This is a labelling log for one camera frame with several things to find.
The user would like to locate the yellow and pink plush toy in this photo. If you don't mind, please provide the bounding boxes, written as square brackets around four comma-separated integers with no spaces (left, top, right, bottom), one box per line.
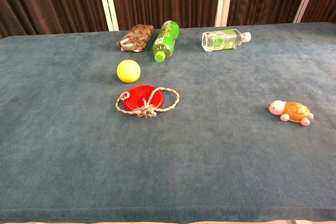
[268,100,314,127]

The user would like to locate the red plastic disc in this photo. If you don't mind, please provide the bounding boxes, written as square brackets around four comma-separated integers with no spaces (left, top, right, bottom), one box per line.
[122,84,164,112]

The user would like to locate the yellow ball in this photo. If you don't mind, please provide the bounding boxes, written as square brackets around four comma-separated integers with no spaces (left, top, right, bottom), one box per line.
[117,59,142,83]

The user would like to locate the blue table cloth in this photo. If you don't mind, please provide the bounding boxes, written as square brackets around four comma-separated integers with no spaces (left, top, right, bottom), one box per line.
[0,22,336,223]

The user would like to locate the green tea bottle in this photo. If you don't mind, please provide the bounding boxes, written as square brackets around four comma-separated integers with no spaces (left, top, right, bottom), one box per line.
[152,20,181,63]

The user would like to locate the gold snack package red prints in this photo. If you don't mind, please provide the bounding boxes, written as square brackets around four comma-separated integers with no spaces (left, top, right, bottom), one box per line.
[117,24,155,52]

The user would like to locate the clear water bottle green label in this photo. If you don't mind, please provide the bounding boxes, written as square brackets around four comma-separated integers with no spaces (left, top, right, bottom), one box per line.
[202,28,252,52]

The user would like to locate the beige braided rope loop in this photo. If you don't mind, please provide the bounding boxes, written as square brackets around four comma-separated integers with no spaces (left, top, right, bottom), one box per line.
[114,87,181,119]

